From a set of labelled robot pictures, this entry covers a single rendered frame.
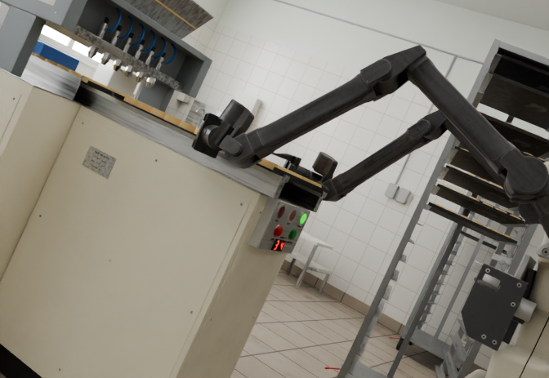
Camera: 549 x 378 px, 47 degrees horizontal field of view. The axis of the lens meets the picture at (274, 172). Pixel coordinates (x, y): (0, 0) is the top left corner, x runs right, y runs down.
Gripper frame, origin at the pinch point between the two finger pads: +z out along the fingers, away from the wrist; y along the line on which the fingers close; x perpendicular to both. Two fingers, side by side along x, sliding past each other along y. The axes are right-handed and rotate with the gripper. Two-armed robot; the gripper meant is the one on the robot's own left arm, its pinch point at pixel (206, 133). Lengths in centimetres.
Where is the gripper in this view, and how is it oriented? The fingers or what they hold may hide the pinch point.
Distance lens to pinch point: 170.4
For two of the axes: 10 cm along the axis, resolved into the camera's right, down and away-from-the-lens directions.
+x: 8.7, 3.9, 3.0
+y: -4.1, 9.1, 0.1
